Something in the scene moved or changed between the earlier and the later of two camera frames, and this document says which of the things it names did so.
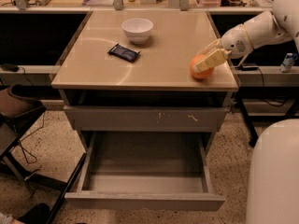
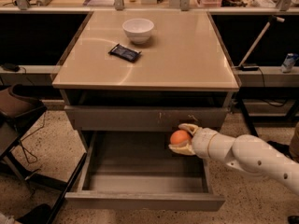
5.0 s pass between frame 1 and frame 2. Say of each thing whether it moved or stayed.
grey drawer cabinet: stayed
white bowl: stayed
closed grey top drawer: stayed
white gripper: moved
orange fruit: moved
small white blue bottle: stayed
